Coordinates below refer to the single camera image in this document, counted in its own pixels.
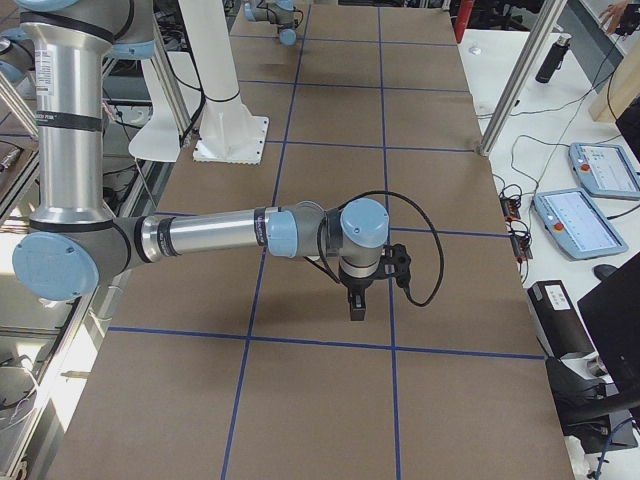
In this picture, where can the black box with label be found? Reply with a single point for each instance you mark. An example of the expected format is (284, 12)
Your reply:
(558, 326)

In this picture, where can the black water bottle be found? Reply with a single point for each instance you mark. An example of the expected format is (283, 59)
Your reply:
(553, 59)

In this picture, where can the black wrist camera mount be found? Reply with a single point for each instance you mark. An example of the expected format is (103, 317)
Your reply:
(395, 263)

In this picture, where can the aluminium frame post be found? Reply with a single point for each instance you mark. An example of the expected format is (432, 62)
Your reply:
(536, 39)

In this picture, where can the black monitor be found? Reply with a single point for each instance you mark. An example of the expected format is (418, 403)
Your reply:
(610, 312)

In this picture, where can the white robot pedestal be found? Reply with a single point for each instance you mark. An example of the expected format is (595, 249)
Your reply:
(228, 132)

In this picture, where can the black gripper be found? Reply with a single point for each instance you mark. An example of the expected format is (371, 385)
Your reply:
(355, 284)

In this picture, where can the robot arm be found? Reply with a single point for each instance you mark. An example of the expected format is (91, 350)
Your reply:
(283, 14)
(75, 243)

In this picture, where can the near teach pendant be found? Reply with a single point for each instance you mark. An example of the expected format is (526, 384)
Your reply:
(577, 225)

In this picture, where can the teach pendant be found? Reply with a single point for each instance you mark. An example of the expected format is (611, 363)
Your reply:
(577, 225)
(604, 170)

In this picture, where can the black computer mouse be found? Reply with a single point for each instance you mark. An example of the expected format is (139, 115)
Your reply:
(603, 271)

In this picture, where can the far teach pendant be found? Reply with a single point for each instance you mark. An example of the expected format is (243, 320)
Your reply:
(604, 170)

